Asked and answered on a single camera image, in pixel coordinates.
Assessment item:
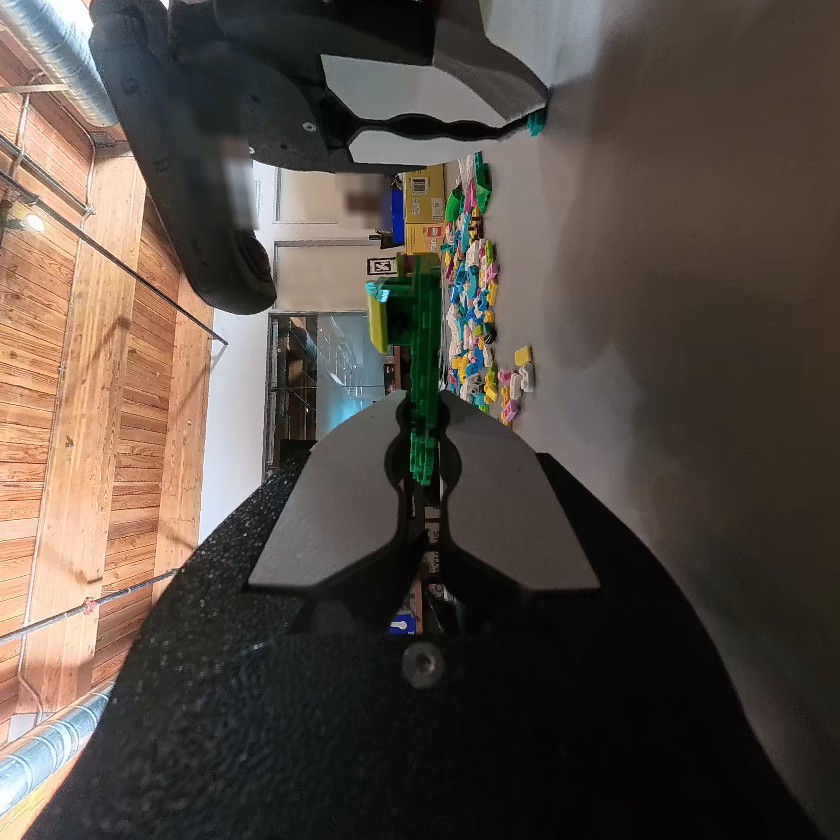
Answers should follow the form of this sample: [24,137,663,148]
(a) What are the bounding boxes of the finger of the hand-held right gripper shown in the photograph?
[320,29,551,142]
[346,128,526,166]

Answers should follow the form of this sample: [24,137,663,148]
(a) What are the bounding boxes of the glass window wall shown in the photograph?
[262,311,411,480]

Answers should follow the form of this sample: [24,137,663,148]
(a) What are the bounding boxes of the green lego build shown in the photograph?
[364,252,444,487]

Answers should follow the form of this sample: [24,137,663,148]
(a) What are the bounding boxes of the yellow lego box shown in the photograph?
[403,164,455,255]

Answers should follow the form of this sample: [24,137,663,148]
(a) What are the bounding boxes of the metal ceiling pipe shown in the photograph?
[0,134,97,215]

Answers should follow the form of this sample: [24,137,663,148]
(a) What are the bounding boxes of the pile of colourful lego pieces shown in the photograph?
[438,151,503,404]

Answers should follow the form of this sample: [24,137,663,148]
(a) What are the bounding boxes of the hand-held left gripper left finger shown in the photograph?
[248,389,425,634]

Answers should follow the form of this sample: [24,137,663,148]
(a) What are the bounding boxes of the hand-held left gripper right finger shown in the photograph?
[436,391,602,636]

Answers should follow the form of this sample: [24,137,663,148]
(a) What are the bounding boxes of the metal ceiling rod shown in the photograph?
[0,169,228,347]
[0,567,181,647]

